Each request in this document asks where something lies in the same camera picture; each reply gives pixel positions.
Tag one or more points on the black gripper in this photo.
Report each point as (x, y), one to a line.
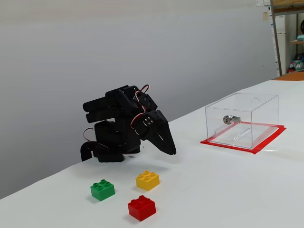
(158, 128)

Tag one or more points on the yellow lego brick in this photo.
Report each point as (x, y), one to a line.
(147, 180)

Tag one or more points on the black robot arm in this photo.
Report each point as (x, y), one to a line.
(102, 104)

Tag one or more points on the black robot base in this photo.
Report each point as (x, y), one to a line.
(111, 140)

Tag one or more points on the silver box lock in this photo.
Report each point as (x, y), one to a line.
(230, 119)

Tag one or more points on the red lego brick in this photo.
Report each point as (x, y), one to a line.
(141, 209)

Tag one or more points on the green lego brick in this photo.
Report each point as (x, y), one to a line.
(102, 190)

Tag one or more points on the transparent acrylic box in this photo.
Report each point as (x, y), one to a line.
(242, 121)

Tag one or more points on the red tape square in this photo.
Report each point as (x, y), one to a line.
(268, 142)

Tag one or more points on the orange table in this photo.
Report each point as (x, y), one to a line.
(292, 76)

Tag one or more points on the red cola bottle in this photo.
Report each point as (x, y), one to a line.
(291, 67)

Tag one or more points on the clear plastic bottle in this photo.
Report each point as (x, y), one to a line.
(299, 65)

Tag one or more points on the white cabinet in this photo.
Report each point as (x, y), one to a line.
(280, 35)

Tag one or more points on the beige paper label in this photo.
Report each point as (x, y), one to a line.
(265, 16)

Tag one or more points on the teal object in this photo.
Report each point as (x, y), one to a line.
(301, 37)

